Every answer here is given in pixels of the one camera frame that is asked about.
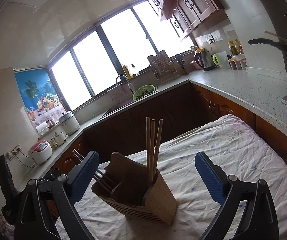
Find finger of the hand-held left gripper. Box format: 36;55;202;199
37;169;62;182

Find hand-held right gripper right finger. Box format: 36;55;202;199
194;152;279;240

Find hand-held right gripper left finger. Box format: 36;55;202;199
14;151;100;240

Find wooden utensil holder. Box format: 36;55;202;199
91;152;178;226

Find wooden chopstick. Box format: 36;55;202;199
151;119;155;180
154;119;163;178

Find pink white rice cooker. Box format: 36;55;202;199
28;141;53;165

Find small white electric pot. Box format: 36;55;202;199
53;131;67;145

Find white floral tablecloth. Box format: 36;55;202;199
55;114;287;240

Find white paper towel roll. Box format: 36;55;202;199
35;122;50;134

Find large white electric cooker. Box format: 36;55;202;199
58;110;80;136

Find steel kitchen sink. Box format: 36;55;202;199
99;87;159;120

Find wooden base cabinets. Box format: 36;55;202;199
46;82;287;180

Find grey speckled kitchen countertop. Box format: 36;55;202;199
16;66;287;190

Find curved metal faucet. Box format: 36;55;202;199
115;75;136;94

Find green plastic colander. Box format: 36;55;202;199
132;85;156;101

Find spice jar set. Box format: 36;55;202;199
228;57;246;70

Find steel electric kettle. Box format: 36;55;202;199
194;48;218;72

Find dish drying rack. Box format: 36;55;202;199
147;51;181;83

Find large kitchen window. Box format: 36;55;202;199
47;0;196;113

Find black wok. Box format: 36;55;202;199
248;12;287;53

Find black power cable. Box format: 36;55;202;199
16;150;37;168

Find wall power outlet strip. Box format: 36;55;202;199
8;144;23;160

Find tropical fruit wall poster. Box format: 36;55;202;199
14;66;66;128

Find white pitcher green handle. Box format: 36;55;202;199
212;51;230;70

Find wooden wall cabinets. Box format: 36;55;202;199
136;0;229;43

